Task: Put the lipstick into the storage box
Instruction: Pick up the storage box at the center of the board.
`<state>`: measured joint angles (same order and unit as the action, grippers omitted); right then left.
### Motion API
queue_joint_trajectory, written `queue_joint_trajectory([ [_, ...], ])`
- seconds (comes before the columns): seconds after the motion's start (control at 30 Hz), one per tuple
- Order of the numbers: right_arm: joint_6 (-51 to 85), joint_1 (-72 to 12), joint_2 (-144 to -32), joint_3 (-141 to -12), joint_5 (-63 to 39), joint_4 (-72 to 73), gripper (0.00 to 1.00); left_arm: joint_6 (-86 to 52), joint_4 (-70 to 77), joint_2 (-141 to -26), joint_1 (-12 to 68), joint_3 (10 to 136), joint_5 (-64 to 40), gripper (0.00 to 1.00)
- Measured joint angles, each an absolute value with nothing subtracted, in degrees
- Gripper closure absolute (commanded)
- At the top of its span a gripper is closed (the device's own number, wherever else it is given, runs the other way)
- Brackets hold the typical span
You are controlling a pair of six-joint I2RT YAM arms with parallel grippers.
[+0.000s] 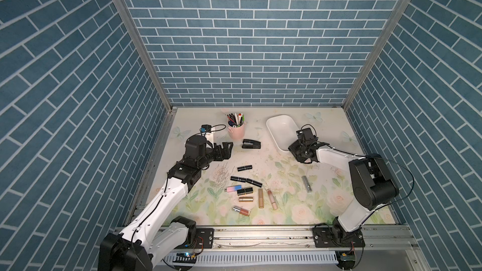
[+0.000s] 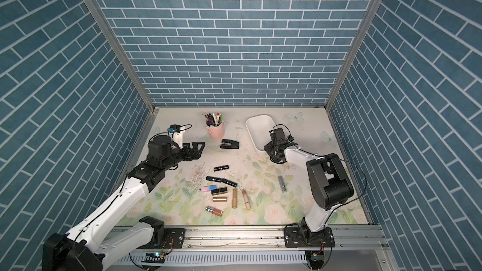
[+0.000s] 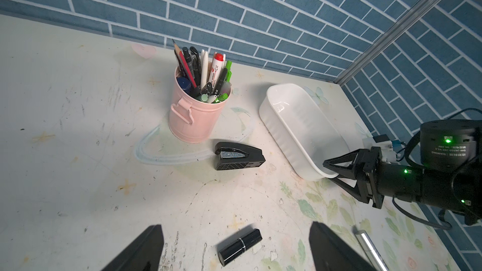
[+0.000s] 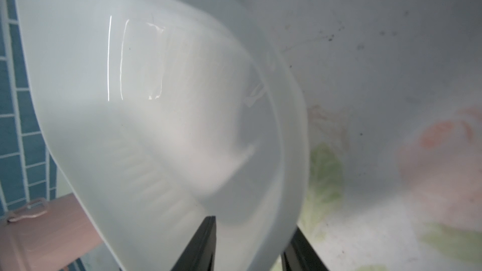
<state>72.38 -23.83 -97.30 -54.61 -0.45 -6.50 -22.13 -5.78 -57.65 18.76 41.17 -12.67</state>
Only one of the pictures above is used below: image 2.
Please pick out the black gold square lipstick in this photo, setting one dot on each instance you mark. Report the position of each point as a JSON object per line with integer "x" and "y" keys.
{"x": 219, "y": 191}

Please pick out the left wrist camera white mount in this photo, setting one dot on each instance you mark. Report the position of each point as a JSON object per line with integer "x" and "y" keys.
{"x": 175, "y": 132}

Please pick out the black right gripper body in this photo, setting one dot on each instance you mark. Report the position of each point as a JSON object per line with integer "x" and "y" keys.
{"x": 272, "y": 150}

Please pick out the pink lip gloss tube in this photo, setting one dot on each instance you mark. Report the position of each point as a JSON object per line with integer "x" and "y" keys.
{"x": 246, "y": 199}

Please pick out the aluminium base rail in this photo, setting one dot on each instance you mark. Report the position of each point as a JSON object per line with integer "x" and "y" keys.
{"x": 272, "y": 237}

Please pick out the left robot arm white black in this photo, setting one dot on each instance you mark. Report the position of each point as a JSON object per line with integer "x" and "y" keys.
{"x": 85, "y": 246}

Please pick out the beige concealer tube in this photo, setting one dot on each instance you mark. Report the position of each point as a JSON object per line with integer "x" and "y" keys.
{"x": 235, "y": 198}

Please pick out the pink metal pen bucket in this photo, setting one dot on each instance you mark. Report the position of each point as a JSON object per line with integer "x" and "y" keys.
{"x": 217, "y": 132}

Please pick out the silver lipstick tube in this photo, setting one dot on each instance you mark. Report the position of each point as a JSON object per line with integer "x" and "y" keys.
{"x": 282, "y": 184}

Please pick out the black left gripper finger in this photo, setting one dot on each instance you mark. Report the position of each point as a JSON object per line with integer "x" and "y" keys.
{"x": 198, "y": 145}
{"x": 195, "y": 154}

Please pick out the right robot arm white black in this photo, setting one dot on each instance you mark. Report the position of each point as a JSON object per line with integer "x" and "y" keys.
{"x": 330, "y": 185}

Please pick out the gold lipstick tube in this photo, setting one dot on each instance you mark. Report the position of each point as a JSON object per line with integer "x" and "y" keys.
{"x": 219, "y": 199}

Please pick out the black lipstick gold band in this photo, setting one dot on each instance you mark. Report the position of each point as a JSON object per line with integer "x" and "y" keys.
{"x": 229, "y": 182}

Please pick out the white plastic storage box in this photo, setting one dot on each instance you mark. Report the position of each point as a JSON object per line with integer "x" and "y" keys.
{"x": 258, "y": 128}

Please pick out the black stapler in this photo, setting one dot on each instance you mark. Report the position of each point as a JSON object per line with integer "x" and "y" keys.
{"x": 229, "y": 144}

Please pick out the long black lipstick tube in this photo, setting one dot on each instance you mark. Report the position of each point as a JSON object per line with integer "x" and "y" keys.
{"x": 214, "y": 179}

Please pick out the red lip gloss silver cap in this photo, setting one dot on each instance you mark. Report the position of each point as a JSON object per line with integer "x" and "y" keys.
{"x": 214, "y": 211}

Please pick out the black lipstick silver band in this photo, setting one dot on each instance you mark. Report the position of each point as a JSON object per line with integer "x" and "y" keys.
{"x": 221, "y": 168}

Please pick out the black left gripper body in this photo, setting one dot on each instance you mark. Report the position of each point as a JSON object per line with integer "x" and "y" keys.
{"x": 186, "y": 156}

